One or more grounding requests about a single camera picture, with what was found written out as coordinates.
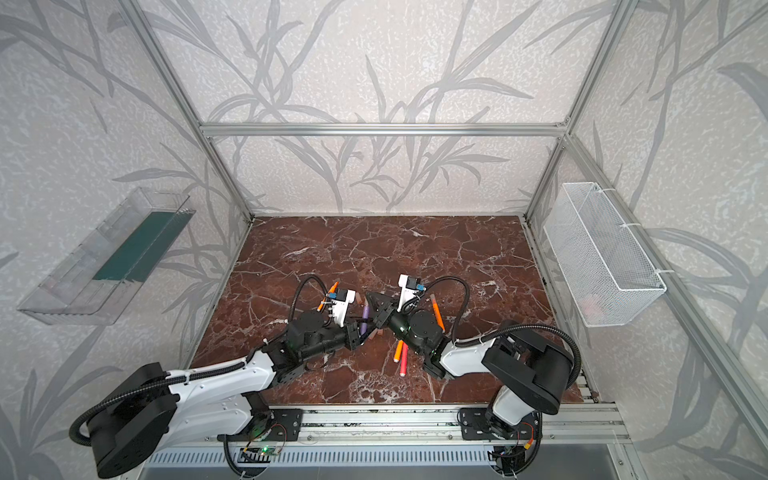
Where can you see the yellow-orange highlighter pen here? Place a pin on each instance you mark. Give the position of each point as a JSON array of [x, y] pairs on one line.
[[399, 351]]

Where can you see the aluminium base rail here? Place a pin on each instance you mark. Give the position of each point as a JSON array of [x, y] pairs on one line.
[[412, 435]]

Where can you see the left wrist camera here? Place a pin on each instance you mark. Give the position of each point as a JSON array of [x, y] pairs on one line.
[[339, 305]]

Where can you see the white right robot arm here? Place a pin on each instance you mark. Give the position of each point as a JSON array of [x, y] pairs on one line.
[[535, 363]]

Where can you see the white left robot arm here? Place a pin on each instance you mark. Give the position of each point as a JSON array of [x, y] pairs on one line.
[[154, 408]]

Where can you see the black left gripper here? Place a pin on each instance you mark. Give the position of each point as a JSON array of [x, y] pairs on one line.
[[352, 334]]

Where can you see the clear plastic wall tray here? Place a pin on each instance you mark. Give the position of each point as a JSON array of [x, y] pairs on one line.
[[95, 283]]

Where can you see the purple highlighter pen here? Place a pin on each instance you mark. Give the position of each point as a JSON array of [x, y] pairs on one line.
[[363, 323]]

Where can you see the orange highlighter pen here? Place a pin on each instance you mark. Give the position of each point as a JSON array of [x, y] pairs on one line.
[[437, 313], [328, 295]]

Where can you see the pink highlighter pen lower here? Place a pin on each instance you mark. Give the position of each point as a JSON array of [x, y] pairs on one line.
[[403, 362]]

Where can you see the white wire mesh basket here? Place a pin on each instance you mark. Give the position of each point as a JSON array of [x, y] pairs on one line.
[[609, 275]]

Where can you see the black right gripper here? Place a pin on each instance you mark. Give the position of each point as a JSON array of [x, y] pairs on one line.
[[394, 318]]

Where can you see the aluminium cage frame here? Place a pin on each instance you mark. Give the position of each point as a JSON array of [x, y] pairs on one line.
[[747, 399]]

